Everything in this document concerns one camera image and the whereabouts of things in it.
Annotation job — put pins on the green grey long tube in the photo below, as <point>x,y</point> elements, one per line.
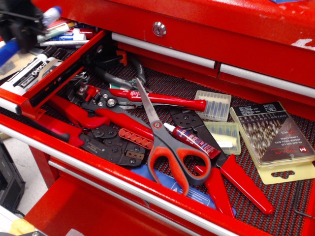
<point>60,29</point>

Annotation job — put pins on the black ratchet crimper tool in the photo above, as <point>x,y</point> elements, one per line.
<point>97,137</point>

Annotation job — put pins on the black expo marker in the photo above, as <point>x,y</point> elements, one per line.
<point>22,74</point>
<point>31,80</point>

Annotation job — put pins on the small clear bit case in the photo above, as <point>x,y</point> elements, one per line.
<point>226,135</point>

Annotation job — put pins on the grey handled pliers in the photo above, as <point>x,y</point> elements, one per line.
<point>105,66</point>

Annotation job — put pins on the black hex key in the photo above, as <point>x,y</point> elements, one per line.
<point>297,199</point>

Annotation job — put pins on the red white marker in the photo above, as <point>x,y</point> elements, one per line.
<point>88,32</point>

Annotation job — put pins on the white blue label marker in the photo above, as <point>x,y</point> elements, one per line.
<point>69,37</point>

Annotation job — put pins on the yellowish drill bit set box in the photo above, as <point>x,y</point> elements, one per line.
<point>278,148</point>

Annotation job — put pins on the open red small drawer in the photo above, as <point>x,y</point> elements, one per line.
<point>29,104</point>

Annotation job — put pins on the red grey handled scissors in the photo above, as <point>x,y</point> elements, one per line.
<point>164,145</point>

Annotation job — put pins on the blue plastic package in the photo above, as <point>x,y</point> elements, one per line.
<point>164,176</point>

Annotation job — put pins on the black plastic crate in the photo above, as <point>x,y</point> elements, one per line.
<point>12,185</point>

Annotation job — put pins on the silver drawer lock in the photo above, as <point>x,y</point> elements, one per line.
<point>159,29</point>

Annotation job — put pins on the clear drill bit case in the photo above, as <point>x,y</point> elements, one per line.
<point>217,108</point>

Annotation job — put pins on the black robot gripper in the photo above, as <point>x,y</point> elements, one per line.
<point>22,21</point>

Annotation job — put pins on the red tool chest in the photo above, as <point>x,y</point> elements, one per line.
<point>254,35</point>

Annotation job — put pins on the red threadlocker tube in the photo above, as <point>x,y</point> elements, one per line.
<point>192,140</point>

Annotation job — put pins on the red handled crimping pliers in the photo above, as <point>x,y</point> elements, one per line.
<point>221,166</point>

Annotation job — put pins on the red handled wire stripper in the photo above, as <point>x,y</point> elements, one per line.
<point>87,104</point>

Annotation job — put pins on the black red drawer liner mat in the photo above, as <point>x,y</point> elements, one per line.
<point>98,198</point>

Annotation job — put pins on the blue capped white marker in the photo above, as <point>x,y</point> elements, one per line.
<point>11,47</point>

